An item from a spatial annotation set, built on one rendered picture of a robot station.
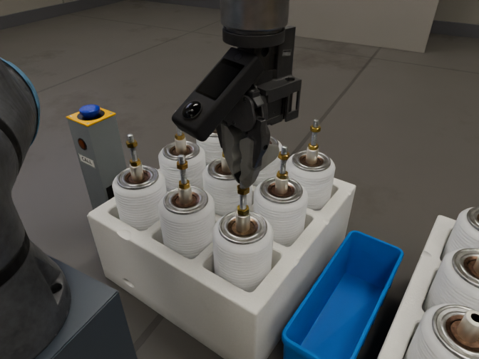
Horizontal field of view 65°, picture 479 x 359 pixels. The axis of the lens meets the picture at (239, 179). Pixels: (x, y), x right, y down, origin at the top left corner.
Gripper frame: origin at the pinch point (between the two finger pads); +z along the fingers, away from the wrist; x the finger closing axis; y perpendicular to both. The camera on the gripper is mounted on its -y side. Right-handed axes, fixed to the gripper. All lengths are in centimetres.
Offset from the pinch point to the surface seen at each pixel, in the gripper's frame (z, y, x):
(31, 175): 35, -15, 80
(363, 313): 34.1, 20.4, -13.8
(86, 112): 1.7, -6.6, 39.0
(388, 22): 21, 188, 87
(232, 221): 9.2, 0.2, 1.9
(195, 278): 16.6, -7.6, 1.7
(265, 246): 10.1, 1.1, -4.7
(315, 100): 35, 95, 62
